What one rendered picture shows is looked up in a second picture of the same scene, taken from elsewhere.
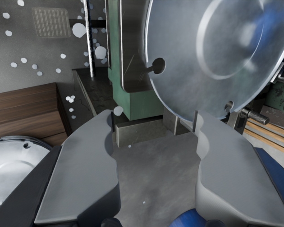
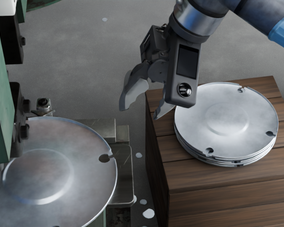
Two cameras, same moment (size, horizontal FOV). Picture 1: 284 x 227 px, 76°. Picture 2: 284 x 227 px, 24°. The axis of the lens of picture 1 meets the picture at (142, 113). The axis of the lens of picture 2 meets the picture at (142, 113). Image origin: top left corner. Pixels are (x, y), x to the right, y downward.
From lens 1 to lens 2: 1.05 m
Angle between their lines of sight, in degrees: 27
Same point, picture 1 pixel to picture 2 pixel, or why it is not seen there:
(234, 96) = not seen: hidden behind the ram
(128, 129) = (103, 133)
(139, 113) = not seen: hidden behind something
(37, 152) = (199, 140)
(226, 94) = (31, 137)
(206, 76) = (58, 151)
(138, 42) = (121, 170)
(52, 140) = (180, 154)
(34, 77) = not seen: outside the picture
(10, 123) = (224, 181)
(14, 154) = (223, 143)
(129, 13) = (127, 183)
